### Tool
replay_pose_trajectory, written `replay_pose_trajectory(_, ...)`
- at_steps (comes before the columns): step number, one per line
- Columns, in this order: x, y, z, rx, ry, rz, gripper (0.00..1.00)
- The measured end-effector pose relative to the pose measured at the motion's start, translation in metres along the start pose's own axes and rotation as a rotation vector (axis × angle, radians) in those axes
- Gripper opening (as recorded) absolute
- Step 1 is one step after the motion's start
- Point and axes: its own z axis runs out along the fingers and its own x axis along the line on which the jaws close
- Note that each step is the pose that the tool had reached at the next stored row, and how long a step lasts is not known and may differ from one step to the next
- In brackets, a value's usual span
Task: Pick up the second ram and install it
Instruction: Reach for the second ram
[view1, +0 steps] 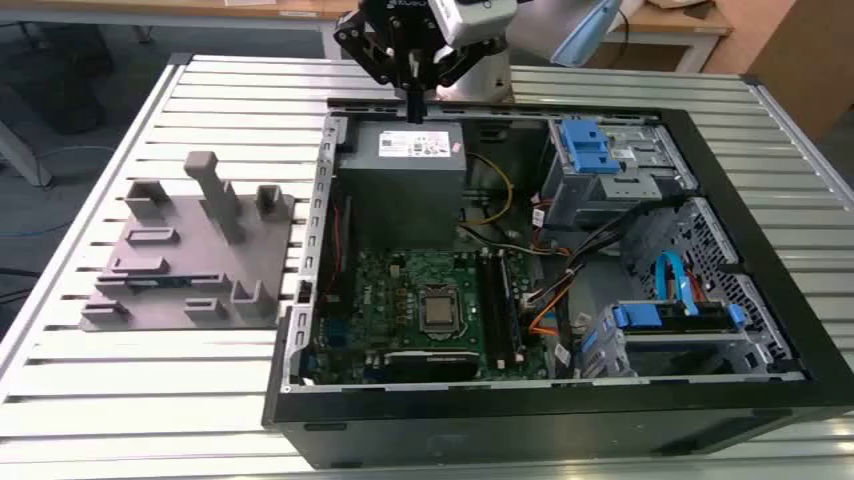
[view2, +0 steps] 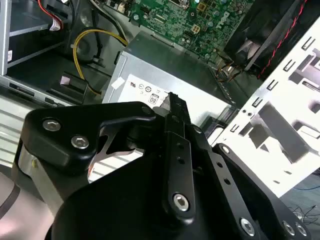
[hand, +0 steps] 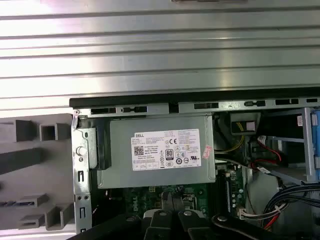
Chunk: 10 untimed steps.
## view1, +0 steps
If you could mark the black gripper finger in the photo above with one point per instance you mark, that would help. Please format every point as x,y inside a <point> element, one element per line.
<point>460,62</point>
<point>367,45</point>

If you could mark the RAM memory stick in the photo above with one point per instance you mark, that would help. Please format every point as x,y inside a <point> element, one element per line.
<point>160,283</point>

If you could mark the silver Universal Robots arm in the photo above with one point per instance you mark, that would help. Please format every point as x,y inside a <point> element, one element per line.
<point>480,75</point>

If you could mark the black RAM slot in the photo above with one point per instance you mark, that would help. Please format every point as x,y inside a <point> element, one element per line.
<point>504,305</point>
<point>488,305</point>
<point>496,305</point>

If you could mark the long wooden desk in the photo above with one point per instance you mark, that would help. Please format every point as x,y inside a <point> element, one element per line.
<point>200,12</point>

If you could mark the blue plastic drive carrier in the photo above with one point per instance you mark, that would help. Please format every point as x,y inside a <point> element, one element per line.
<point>587,150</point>

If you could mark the grey power supply unit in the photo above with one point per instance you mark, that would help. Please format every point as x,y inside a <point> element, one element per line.
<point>400,200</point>

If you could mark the short wooden desk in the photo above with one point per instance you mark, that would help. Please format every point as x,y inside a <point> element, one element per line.
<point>667,27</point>

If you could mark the silver metal drive cage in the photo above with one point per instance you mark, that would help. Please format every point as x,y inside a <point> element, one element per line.
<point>687,341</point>
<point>634,190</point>

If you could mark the black waste bin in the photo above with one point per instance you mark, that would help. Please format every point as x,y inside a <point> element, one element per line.
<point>73,112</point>

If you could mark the grey parts rack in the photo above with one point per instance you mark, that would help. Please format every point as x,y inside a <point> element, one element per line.
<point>200,240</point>

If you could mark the silver CPU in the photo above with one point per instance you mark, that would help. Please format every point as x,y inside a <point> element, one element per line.
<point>440,311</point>

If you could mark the green motherboard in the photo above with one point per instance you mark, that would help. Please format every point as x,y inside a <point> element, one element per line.
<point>383,310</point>

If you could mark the brown wooden cabinet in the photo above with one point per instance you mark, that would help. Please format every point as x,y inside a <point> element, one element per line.
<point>800,50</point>

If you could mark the white table leg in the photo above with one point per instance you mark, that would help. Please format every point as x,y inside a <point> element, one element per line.
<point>26,160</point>

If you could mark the hard disk in blue carrier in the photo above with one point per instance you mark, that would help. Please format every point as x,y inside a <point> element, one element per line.
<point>636,317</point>

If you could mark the blue board connector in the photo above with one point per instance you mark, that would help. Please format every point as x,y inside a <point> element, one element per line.
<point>335,334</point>

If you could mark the black graphics card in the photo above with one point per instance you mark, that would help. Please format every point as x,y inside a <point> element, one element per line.
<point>433,364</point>

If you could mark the black PC case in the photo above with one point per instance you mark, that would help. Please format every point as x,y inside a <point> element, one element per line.
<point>534,407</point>

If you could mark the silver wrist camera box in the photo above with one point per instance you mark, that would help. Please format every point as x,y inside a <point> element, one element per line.
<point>473,22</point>

